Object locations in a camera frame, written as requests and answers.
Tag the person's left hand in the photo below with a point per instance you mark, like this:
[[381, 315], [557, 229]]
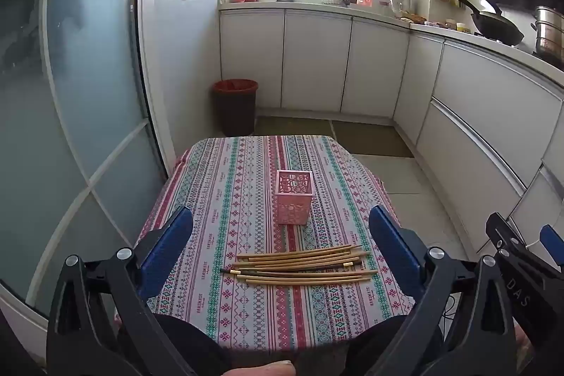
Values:
[[264, 369]]

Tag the white kitchen base cabinets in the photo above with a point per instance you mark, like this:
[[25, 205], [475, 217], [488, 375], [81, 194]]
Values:
[[476, 107]]

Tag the patterned woven tablecloth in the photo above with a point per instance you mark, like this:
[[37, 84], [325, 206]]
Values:
[[229, 191]]

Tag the pink perforated utensil holder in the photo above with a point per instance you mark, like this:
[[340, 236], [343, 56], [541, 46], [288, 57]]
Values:
[[293, 204]]

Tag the red trash bin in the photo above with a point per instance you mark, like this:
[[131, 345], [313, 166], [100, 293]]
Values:
[[235, 107]]

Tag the black wok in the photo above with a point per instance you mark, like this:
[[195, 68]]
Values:
[[495, 28]]

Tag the dark green floor mat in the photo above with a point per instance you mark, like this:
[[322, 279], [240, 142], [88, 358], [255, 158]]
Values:
[[374, 140], [293, 127]]

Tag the black chopstick with gold band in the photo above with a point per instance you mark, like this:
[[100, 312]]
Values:
[[348, 266], [227, 270]]

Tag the bunch of bamboo chopsticks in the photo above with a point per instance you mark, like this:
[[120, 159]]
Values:
[[308, 278]]

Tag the stainless steel pot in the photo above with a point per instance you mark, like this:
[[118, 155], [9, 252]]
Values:
[[550, 34]]

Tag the frosted glass sliding door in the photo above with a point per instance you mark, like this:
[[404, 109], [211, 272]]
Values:
[[88, 94]]

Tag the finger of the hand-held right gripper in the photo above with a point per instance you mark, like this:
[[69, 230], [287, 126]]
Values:
[[504, 235], [553, 241]]

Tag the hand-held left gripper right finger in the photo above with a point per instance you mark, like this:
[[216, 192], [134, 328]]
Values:
[[396, 248]]

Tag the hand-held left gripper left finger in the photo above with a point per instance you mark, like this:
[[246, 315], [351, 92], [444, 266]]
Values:
[[169, 244]]

